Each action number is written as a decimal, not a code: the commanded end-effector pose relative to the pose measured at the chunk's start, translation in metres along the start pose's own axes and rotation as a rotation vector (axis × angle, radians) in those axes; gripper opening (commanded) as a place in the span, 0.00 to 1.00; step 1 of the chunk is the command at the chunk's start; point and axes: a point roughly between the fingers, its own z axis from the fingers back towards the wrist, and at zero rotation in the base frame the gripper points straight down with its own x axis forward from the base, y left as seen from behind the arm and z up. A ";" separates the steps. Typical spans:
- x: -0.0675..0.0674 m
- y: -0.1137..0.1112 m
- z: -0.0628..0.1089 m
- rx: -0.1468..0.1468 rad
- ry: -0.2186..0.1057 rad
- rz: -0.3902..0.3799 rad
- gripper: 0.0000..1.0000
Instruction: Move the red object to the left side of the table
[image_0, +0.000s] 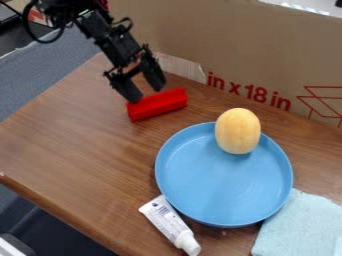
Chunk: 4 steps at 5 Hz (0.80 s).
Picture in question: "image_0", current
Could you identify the blue round plate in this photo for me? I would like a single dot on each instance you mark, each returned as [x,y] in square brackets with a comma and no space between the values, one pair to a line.
[218,188]

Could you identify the yellow potato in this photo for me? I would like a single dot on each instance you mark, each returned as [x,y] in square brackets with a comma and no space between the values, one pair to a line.
[238,131]

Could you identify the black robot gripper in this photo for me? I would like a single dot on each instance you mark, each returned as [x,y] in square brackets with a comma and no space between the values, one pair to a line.
[129,59]

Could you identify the cardboard box wall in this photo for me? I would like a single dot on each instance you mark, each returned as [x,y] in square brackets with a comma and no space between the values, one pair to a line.
[272,54]

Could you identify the red rectangular block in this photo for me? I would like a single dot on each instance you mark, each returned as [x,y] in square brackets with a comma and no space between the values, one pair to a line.
[158,104]

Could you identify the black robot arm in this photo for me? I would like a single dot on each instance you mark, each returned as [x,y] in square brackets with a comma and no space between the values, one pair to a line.
[88,14]

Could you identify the grey fabric panel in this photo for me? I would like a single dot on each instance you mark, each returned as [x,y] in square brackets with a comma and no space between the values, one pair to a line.
[32,68]

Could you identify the white cream tube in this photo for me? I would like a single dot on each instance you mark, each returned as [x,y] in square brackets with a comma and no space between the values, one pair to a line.
[167,221]

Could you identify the light blue towel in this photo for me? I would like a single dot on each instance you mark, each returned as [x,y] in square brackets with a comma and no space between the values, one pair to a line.
[304,229]

